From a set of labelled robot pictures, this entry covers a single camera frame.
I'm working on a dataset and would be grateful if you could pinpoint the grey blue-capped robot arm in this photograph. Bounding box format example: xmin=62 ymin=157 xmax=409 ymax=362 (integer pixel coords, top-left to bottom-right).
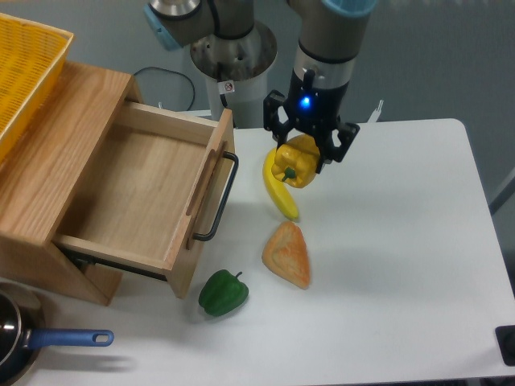
xmin=143 ymin=1 xmax=376 ymax=173

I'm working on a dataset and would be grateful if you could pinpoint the yellow bell pepper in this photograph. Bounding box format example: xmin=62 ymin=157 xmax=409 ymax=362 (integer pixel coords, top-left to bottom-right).
xmin=271 ymin=134 xmax=320 ymax=189

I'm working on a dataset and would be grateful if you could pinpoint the orange triangular bread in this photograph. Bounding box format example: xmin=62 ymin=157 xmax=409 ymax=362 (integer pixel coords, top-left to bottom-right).
xmin=262 ymin=221 xmax=311 ymax=290

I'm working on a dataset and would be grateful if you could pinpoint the white table bracket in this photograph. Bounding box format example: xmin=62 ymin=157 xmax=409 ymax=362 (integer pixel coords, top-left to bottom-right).
xmin=367 ymin=100 xmax=384 ymax=123

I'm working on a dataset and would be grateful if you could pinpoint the black pan blue handle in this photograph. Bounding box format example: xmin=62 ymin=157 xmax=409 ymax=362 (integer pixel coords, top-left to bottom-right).
xmin=1 ymin=282 xmax=114 ymax=385

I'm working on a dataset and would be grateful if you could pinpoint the green bell pepper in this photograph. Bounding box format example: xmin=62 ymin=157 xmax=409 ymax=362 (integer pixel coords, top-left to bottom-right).
xmin=198 ymin=269 xmax=249 ymax=317

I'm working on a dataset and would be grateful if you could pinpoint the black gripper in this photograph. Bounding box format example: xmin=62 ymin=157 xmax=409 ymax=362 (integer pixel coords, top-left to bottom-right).
xmin=263 ymin=72 xmax=360 ymax=174

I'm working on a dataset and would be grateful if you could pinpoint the yellow banana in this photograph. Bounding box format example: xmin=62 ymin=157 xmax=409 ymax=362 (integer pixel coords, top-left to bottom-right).
xmin=262 ymin=148 xmax=299 ymax=221

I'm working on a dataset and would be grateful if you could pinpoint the yellow plastic basket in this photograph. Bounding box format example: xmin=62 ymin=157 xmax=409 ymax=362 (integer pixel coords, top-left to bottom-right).
xmin=1 ymin=14 xmax=74 ymax=160

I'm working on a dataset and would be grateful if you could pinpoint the open wooden top drawer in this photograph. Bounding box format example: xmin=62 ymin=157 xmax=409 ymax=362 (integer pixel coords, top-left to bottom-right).
xmin=53 ymin=102 xmax=238 ymax=298

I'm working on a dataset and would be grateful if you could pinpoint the black cable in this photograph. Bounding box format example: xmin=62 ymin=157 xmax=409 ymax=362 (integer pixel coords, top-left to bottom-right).
xmin=132 ymin=66 xmax=196 ymax=112

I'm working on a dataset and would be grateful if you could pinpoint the wooden drawer cabinet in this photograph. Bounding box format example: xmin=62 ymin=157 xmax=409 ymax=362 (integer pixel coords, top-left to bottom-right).
xmin=1 ymin=62 xmax=142 ymax=306

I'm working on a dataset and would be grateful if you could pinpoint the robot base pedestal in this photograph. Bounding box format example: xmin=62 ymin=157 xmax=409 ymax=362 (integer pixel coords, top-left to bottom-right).
xmin=190 ymin=21 xmax=277 ymax=129

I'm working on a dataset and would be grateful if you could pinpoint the black corner device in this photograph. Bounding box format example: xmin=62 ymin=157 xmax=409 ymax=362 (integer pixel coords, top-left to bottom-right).
xmin=495 ymin=325 xmax=515 ymax=367

